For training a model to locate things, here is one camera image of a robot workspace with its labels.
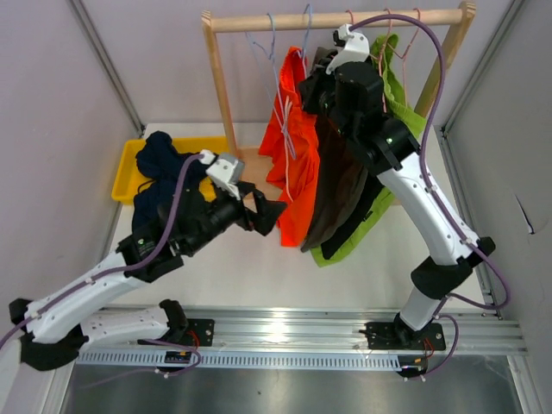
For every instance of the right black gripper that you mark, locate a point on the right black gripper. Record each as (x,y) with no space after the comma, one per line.
(310,87)

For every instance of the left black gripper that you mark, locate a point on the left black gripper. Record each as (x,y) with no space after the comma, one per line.
(267,210)

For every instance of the light blue hanger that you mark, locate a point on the light blue hanger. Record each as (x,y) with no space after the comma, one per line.
(269,54)
(285,105)

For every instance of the orange mesh shorts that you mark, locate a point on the orange mesh shorts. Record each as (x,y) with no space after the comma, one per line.
(297,179)

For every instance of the navy blue shorts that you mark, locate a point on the navy blue shorts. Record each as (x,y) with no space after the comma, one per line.
(160,162)

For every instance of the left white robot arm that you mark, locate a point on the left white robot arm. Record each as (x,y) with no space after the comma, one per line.
(57,329)

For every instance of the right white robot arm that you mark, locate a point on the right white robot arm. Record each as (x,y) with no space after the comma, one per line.
(342,89)

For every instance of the lime green shorts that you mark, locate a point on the lime green shorts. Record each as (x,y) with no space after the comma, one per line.
(396,105)

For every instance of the dark olive shorts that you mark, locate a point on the dark olive shorts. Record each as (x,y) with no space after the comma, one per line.
(341,180)

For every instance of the black shorts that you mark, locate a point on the black shorts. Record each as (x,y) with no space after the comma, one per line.
(361,212)

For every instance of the wooden clothes rack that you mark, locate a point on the wooden clothes rack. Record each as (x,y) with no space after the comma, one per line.
(457,20)

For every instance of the yellow plastic tray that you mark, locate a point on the yellow plastic tray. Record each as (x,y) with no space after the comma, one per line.
(129,180)

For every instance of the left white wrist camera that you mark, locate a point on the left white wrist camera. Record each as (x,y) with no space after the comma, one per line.
(224,171)

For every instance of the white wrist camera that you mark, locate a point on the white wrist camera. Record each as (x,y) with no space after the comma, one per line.
(224,171)
(354,47)

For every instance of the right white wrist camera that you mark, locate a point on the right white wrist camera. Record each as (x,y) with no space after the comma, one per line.
(354,47)

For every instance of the aluminium mounting rail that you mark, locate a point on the aluminium mounting rail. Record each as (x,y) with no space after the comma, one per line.
(337,331)

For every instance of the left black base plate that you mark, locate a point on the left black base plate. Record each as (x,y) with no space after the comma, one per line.
(199,333)

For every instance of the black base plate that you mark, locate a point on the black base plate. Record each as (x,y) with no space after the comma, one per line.
(199,333)
(391,336)

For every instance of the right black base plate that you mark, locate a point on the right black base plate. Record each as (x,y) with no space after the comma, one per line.
(391,336)

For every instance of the slotted grey cable duct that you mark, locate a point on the slotted grey cable duct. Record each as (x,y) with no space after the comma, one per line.
(149,357)

